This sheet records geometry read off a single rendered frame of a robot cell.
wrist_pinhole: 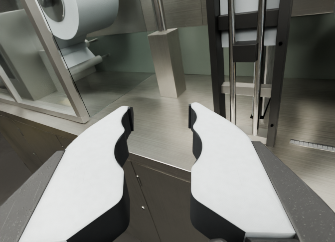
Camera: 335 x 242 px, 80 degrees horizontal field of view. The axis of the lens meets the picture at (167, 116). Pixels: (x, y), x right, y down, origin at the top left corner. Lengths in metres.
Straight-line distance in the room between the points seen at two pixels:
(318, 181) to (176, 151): 0.34
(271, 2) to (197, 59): 0.63
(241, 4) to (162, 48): 0.40
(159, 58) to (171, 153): 0.42
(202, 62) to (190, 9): 0.25
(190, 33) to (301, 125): 0.64
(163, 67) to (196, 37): 0.27
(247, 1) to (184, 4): 0.57
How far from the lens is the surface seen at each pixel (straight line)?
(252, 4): 0.51
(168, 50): 0.82
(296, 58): 0.98
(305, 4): 0.93
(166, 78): 0.87
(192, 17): 1.04
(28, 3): 0.82
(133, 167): 0.77
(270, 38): 0.52
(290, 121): 0.72
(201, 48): 1.05
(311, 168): 0.58
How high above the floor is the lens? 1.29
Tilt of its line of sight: 31 degrees down
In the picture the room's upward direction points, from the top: 12 degrees counter-clockwise
